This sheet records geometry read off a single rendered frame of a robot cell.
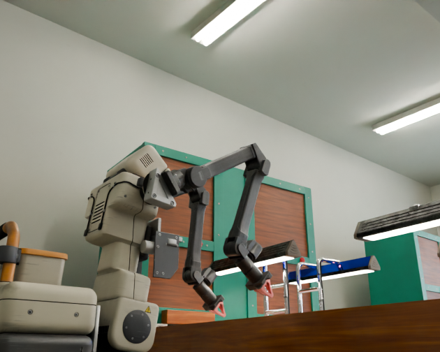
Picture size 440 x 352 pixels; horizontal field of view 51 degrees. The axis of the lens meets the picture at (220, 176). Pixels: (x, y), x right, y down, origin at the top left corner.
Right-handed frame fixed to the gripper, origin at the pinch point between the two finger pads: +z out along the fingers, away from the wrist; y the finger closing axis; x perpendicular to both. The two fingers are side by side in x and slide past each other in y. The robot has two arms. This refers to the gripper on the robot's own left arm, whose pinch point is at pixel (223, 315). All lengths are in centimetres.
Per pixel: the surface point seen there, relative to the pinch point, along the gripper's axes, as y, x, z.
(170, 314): 34.6, 4.6, -7.8
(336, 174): 151, -313, 86
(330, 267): -10, -63, 31
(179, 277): 42.2, -16.7, -14.5
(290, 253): -37.1, -23.2, -9.3
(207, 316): 34.7, -10.8, 9.1
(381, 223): -84, -26, -12
